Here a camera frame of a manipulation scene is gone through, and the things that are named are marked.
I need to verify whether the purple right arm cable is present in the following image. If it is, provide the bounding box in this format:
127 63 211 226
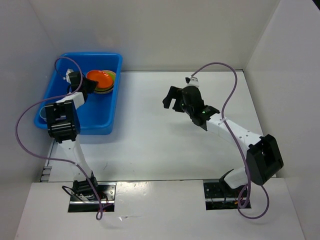
191 62 270 219

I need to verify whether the tan woven wicker tray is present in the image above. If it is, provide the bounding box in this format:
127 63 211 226
93 87 114 95

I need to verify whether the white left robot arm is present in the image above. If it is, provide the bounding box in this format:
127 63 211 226
44 69 100 201

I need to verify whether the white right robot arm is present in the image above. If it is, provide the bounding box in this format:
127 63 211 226
162 86 284 197

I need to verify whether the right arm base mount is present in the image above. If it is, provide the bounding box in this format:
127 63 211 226
203 179 244 211

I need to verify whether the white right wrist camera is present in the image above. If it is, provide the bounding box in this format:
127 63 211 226
185 76 200 88

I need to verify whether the blue plastic cup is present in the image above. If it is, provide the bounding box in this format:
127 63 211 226
39 106 47 122

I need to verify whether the orange plastic plate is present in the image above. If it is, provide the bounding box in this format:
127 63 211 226
86 70 114 89

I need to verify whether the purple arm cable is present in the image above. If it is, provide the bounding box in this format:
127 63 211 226
191 62 270 219
14 57 111 220

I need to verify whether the green plastic plate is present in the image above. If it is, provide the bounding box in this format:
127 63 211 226
95 70 116 89

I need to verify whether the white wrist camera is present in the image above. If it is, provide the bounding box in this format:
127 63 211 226
63 68 74 83
185 76 200 88

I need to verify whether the blue plastic bin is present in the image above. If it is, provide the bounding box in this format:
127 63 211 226
34 52 123 135

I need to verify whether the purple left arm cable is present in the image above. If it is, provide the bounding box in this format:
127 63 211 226
14 57 111 220

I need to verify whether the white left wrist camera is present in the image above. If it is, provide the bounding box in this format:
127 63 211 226
63 68 74 83

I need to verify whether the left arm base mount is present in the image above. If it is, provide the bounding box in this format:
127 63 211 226
64 182 117 213

